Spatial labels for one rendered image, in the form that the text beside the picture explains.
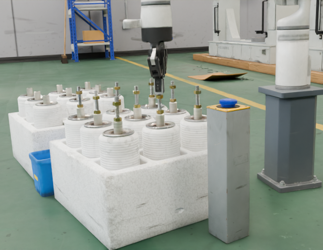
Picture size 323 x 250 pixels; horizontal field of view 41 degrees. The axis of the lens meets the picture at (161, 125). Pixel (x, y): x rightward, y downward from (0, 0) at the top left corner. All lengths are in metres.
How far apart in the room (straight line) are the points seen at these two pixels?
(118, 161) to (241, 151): 0.28
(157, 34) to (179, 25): 6.78
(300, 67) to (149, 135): 0.50
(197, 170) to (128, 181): 0.19
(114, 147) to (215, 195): 0.26
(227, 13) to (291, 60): 4.42
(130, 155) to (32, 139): 0.52
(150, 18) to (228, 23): 4.63
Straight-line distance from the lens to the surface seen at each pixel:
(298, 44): 1.30
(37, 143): 1.46
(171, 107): 1.23
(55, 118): 1.49
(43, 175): 1.35
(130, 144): 1.00
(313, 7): 3.91
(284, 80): 1.31
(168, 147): 1.06
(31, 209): 1.31
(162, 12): 1.02
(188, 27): 7.85
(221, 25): 5.68
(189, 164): 1.07
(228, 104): 0.96
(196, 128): 1.11
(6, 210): 1.33
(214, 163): 1.00
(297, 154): 1.34
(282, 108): 1.29
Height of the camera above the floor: 0.50
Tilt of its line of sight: 13 degrees down
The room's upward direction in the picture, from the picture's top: 2 degrees counter-clockwise
